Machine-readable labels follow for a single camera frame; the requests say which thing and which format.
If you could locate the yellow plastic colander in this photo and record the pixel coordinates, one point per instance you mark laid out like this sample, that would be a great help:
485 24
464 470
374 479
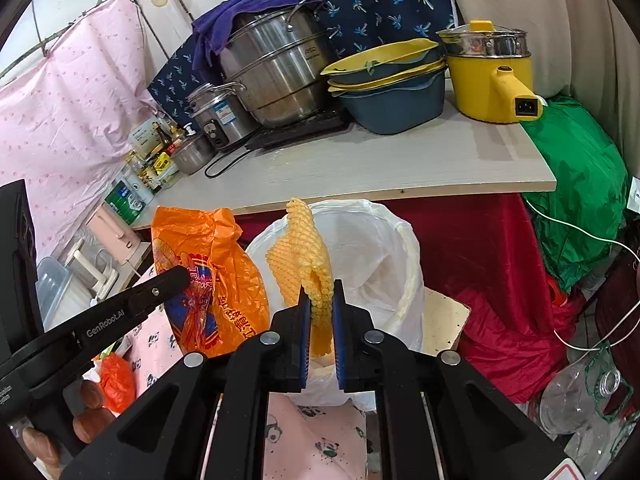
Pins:
380 52
360 85

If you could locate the clear bag with green print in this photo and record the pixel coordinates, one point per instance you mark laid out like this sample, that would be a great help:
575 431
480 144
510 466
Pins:
607 385

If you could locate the yellow seasoning packet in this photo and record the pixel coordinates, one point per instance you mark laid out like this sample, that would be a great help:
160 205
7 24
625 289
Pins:
161 164

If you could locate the navy printed cloth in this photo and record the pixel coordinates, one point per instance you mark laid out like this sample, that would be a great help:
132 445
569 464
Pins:
390 0

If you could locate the pink panda print cloth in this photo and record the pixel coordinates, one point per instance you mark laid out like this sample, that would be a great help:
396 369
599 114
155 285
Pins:
310 440

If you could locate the red cloth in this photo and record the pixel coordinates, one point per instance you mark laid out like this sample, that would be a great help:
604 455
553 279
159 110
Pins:
475 240

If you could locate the person's left hand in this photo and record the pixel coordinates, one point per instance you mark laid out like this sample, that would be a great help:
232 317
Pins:
92 420

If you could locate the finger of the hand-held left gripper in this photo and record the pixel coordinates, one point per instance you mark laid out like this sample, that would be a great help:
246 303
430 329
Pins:
162 287

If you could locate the pink electric kettle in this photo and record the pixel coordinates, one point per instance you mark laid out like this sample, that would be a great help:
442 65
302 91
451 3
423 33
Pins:
112 240

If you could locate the green plastic bag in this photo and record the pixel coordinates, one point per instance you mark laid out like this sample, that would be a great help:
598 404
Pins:
580 185

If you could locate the small orange bag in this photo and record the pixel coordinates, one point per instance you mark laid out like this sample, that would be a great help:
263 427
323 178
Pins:
117 385

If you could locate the white and blue tumbler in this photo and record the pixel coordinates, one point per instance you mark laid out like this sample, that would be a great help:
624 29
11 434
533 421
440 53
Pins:
134 182

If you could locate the dark bottle with yellow cap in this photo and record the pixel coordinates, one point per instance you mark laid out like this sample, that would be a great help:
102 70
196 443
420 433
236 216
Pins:
163 137

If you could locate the blue plastic basin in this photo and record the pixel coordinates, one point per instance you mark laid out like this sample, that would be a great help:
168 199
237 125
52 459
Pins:
395 105

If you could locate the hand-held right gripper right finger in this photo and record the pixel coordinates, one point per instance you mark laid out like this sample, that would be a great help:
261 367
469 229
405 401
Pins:
340 340

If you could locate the large steel steamer pot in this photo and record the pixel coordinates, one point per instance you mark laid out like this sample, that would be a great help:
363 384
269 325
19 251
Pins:
280 70

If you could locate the beige curtain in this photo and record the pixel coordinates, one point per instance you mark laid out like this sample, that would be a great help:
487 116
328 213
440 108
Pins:
550 20

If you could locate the purple cloth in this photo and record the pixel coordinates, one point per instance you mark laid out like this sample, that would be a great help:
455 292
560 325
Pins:
225 20

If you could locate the pink dotted curtain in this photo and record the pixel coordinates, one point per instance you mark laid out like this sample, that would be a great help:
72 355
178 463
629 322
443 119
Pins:
65 110

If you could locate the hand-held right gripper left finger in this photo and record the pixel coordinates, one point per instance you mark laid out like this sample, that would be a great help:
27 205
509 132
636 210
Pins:
302 340

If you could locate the green tin can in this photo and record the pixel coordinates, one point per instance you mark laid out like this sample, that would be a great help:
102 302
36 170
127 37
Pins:
122 202

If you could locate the white box with clear lid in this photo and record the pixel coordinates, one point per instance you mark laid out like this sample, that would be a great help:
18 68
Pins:
52 285

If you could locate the steel rice cooker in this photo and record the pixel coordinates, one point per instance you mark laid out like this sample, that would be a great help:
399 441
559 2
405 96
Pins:
220 120

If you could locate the large orange plastic bag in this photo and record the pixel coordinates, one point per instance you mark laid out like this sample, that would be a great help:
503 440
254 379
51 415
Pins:
235 285

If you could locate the dark maroon round object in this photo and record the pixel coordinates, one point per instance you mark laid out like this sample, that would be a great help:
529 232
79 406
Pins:
620 300

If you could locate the white carton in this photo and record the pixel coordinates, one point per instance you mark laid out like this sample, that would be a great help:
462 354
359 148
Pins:
145 137

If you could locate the yellow bubble wrap piece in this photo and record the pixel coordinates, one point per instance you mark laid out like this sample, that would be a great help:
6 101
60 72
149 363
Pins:
300 250

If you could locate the black induction cooker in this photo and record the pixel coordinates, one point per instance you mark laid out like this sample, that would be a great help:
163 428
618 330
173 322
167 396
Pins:
300 132

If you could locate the wooden board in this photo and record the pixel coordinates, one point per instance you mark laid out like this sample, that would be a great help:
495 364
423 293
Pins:
445 320

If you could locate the yellow electric pot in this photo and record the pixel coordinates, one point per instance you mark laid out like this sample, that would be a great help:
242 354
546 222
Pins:
475 85

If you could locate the small steel pot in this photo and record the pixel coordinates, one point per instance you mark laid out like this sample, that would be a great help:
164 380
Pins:
192 157

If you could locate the clear plastic bottle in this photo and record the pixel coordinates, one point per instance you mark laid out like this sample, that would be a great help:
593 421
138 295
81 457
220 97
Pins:
570 400

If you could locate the bin with white liner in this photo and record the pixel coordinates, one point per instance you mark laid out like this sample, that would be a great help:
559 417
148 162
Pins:
370 260

